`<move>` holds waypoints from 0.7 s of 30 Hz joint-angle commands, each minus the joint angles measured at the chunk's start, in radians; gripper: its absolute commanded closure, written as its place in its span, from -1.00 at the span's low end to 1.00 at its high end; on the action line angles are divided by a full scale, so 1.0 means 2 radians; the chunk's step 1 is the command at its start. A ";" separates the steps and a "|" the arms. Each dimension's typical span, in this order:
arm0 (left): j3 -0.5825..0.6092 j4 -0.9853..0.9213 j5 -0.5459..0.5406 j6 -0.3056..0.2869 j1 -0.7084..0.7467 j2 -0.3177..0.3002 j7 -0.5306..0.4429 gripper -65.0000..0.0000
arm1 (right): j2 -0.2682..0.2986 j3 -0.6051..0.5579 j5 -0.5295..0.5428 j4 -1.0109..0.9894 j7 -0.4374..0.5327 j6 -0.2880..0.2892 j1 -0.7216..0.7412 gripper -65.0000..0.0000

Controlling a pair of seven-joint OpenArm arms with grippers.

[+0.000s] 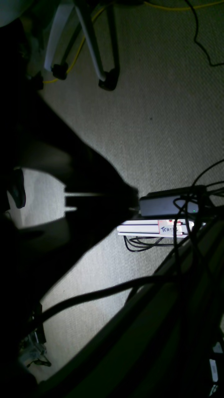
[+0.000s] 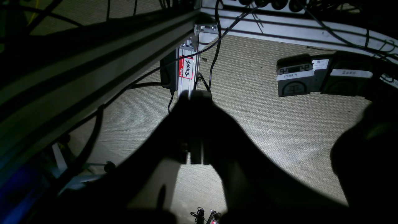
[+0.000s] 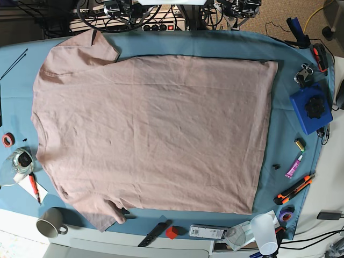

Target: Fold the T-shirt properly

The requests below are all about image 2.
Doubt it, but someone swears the white power strip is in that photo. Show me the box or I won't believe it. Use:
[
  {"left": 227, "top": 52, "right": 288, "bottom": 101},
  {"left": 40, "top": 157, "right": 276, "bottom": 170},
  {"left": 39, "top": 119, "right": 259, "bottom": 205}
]
[{"left": 218, "top": 0, "right": 311, "bottom": 13}]

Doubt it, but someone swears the aluminium table frame rail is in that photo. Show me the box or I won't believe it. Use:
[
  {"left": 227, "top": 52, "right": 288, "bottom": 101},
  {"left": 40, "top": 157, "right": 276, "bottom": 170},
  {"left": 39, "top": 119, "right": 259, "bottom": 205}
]
[{"left": 1, "top": 9, "right": 213, "bottom": 185}]

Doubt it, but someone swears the black power adapter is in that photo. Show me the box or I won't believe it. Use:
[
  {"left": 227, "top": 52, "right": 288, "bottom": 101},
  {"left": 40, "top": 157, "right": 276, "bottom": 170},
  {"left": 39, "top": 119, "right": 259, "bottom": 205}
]
[{"left": 160, "top": 48, "right": 179, "bottom": 93}]

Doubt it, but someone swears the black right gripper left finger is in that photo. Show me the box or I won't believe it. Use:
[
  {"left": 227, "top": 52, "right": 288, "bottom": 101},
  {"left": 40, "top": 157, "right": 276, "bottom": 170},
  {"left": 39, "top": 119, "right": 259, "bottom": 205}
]
[{"left": 59, "top": 91, "right": 189, "bottom": 209}]

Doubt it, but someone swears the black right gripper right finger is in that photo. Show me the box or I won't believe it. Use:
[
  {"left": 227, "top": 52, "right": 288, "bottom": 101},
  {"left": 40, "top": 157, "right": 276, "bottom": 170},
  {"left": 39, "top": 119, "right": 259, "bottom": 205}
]
[{"left": 199, "top": 91, "right": 347, "bottom": 212}]

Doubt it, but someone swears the foot pedal labelled start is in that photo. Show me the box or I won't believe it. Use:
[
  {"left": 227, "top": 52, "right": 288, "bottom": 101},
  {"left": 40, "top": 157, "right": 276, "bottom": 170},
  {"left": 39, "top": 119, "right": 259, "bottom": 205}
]
[{"left": 276, "top": 54, "right": 332, "bottom": 97}]

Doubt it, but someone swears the foot pedal labelled zero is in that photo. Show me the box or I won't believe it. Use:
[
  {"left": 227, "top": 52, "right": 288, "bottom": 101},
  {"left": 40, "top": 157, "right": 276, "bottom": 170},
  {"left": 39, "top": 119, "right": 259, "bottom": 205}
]
[{"left": 321, "top": 51, "right": 374, "bottom": 96}]

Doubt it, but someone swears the aluminium table leg with label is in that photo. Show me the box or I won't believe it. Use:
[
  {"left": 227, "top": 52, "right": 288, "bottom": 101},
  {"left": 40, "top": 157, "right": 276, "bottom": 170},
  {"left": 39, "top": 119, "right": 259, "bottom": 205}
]
[{"left": 177, "top": 25, "right": 218, "bottom": 96}]

